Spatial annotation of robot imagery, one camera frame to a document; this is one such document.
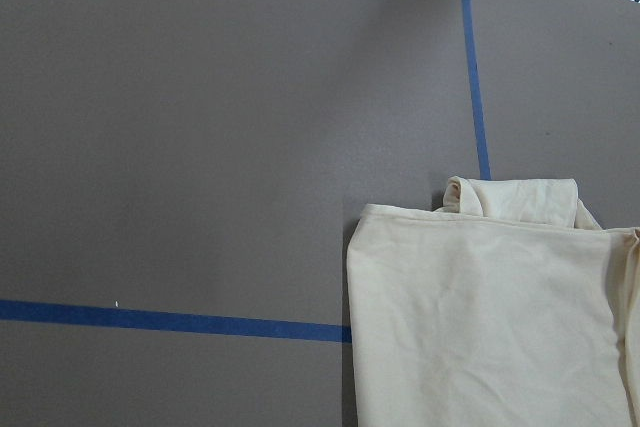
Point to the yellow long-sleeve printed shirt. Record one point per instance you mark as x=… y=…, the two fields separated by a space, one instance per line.
x=508 y=306

